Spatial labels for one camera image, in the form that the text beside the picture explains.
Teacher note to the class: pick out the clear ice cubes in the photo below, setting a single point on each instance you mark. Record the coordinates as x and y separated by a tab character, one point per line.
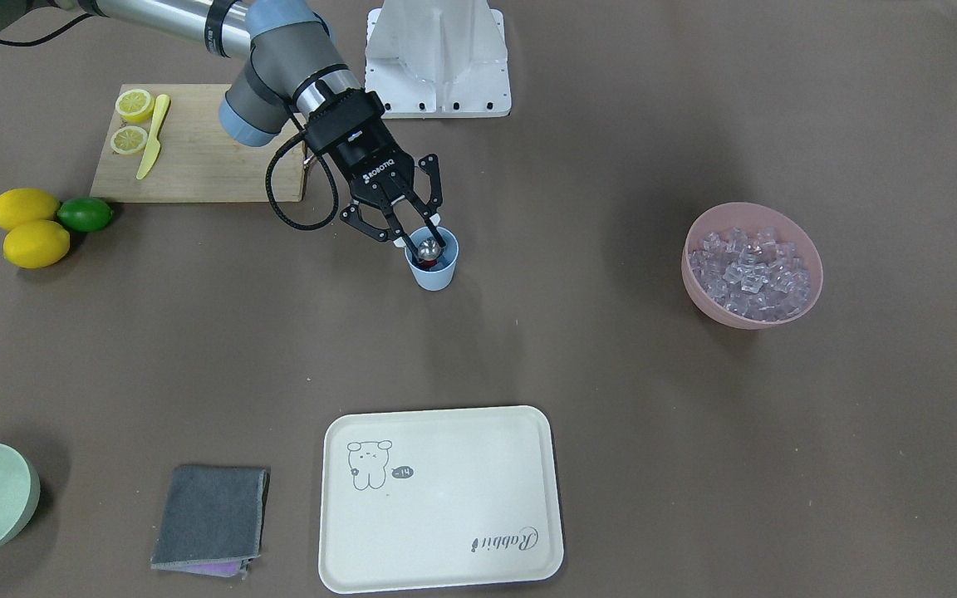
756	276

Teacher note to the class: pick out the yellow lemon front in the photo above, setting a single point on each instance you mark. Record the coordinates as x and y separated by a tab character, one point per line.
36	244

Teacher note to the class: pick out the lemon half upper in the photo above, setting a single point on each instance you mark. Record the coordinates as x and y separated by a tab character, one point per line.
135	106

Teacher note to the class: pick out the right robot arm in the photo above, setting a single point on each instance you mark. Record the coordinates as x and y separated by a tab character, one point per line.
293	72

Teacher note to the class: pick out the cream rectangular tray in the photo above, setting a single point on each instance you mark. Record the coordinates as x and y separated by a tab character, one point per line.
441	498

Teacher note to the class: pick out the steel muddler black tip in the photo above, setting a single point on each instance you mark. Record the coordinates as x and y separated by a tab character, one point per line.
428	250

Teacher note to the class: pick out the grey folded cloth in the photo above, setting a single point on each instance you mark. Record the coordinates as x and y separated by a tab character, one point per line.
212	521

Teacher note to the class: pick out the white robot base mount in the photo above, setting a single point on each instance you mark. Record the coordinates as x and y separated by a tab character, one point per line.
438	60

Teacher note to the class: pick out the yellow lemon near lime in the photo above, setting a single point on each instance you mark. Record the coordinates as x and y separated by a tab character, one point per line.
24	204

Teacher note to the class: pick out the green lime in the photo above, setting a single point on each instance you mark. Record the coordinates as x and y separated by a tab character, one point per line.
85	215

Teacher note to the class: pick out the yellow plastic knife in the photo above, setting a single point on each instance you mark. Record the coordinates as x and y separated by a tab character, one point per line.
153	147

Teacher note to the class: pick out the lemon half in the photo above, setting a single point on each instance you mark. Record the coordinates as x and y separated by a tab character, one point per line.
135	106
129	140

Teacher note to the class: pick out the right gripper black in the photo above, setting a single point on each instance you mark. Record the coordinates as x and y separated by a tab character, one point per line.
372	170

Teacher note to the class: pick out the light blue plastic cup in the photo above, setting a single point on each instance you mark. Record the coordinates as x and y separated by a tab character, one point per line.
441	274

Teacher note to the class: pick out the lemon half lower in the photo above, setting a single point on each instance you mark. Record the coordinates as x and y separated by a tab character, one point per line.
129	140

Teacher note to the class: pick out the pink bowl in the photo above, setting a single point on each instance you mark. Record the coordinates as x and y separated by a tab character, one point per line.
751	217

